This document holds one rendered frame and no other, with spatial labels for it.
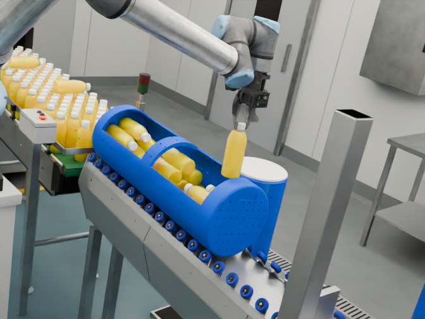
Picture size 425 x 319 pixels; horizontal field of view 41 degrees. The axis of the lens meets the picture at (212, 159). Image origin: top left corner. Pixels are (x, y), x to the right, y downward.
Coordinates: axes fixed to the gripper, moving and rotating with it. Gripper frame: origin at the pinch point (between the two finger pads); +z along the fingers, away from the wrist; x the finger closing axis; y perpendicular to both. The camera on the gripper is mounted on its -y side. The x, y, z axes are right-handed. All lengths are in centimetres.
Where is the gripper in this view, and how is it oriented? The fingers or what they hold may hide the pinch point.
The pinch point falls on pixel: (240, 125)
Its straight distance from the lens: 194.9
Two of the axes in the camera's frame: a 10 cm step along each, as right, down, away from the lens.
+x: 7.8, -0.6, 6.3
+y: 6.0, 3.8, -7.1
